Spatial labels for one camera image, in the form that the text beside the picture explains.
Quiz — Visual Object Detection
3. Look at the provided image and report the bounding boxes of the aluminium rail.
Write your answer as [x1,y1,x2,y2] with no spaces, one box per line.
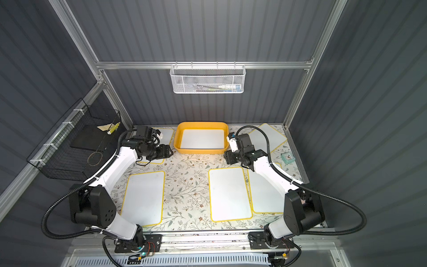
[69,228,334,254]

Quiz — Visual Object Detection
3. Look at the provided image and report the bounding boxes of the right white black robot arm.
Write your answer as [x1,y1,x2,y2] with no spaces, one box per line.
[224,127,368,246]

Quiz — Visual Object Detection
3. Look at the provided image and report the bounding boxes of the yellow sticky note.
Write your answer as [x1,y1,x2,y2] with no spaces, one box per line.
[97,123,112,131]

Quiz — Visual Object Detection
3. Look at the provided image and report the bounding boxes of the floral table mat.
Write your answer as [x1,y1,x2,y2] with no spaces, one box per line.
[88,124,326,233]

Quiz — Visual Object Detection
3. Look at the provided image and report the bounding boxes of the black pad in basket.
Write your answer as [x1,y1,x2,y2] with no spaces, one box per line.
[70,125,111,152]

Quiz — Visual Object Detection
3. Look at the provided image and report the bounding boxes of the small teal clock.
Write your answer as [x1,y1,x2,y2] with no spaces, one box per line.
[281,152,295,164]

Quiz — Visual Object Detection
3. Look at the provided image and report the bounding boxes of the yellow plastic storage box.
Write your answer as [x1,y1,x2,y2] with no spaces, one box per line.
[173,122,229,154]

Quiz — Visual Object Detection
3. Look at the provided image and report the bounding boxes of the white marker in basket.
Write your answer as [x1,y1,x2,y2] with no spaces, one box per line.
[218,84,241,92]

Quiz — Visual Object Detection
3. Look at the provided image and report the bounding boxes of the whiteboard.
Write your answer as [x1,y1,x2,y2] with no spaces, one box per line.
[121,171,165,227]
[249,123,287,152]
[180,129,225,150]
[136,128,173,166]
[247,170,284,214]
[208,167,252,223]

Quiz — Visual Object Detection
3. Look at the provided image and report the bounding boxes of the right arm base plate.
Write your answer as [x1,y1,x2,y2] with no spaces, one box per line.
[248,231,295,250]

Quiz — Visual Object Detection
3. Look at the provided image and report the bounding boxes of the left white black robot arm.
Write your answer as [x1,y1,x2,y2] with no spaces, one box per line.
[41,126,173,247]

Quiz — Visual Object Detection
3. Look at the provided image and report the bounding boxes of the white wire mesh basket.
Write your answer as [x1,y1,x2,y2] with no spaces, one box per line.
[170,65,246,94]

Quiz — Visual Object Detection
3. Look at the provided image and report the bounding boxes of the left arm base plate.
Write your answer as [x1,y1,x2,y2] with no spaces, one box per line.
[115,234,163,254]

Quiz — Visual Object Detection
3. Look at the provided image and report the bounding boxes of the black wire basket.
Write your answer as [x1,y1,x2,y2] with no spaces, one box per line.
[27,102,125,181]

